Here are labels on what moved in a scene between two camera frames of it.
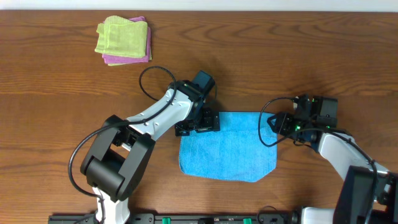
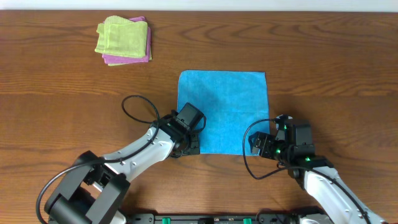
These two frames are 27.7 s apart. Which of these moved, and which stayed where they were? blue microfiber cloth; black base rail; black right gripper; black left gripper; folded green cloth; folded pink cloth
Moved: black right gripper; blue microfiber cloth; black left gripper
Stayed: black base rail; folded green cloth; folded pink cloth
